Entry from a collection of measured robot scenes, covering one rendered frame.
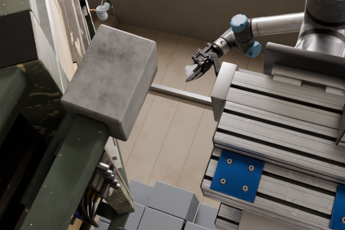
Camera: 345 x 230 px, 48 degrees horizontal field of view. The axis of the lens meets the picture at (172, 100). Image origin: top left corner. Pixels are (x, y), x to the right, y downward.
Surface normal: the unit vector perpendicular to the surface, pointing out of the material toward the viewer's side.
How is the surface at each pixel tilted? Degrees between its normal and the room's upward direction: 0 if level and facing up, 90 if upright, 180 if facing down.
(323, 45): 73
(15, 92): 90
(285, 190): 90
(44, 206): 90
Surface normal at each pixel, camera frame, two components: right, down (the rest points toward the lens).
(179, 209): -0.20, -0.45
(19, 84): 0.94, 0.33
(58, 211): 0.00, -0.39
